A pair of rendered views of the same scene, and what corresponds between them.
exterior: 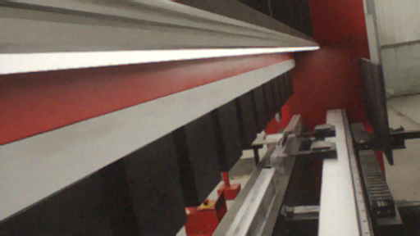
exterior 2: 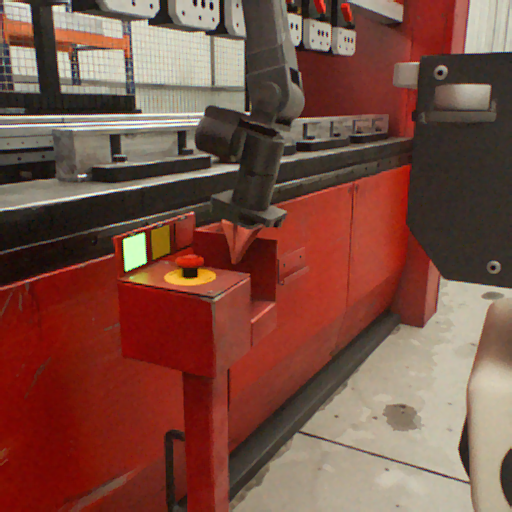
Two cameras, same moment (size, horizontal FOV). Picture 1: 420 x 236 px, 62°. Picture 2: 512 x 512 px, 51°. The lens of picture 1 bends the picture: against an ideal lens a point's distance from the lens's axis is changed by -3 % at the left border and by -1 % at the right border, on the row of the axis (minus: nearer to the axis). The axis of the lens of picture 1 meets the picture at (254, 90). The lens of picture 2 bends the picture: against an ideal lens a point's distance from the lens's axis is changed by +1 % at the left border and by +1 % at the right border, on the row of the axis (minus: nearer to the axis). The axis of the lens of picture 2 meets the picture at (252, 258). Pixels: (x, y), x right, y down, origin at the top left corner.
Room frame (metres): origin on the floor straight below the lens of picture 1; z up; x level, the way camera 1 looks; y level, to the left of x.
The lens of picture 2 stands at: (2.28, 0.64, 1.01)
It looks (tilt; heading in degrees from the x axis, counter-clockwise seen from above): 16 degrees down; 199
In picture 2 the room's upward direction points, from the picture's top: straight up
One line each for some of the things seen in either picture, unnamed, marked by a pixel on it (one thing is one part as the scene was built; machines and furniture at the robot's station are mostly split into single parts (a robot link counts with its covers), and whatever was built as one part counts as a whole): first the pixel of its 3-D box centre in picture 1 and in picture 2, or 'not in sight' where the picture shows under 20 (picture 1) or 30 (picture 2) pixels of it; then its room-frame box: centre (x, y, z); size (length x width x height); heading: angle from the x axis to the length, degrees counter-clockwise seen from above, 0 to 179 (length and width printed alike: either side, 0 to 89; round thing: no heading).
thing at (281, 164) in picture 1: (282, 153); not in sight; (1.82, -0.10, 0.92); 0.39 x 0.06 x 0.10; 167
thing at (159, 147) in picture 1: (137, 194); (308, 21); (0.54, 0.21, 1.26); 0.15 x 0.09 x 0.17; 167
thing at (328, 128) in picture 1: (310, 132); not in sight; (1.83, -0.26, 1.01); 0.26 x 0.12 x 0.05; 77
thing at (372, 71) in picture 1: (371, 97); not in sight; (1.99, -0.66, 1.12); 1.13 x 0.02 x 0.44; 167
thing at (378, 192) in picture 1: (373, 179); (69, 101); (1.03, -0.32, 1.02); 0.44 x 0.06 x 0.04; 167
